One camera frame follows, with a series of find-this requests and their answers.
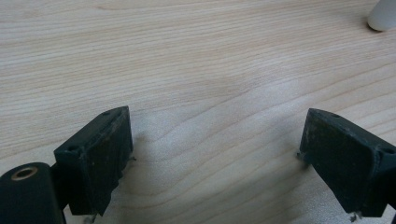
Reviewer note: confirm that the white cylindrical object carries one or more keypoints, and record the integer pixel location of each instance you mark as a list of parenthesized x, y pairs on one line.
[(383, 15)]

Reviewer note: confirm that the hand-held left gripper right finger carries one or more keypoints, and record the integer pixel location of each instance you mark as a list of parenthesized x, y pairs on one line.
[(348, 155)]

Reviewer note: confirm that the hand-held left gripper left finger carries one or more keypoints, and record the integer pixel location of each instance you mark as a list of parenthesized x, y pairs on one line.
[(93, 161)]

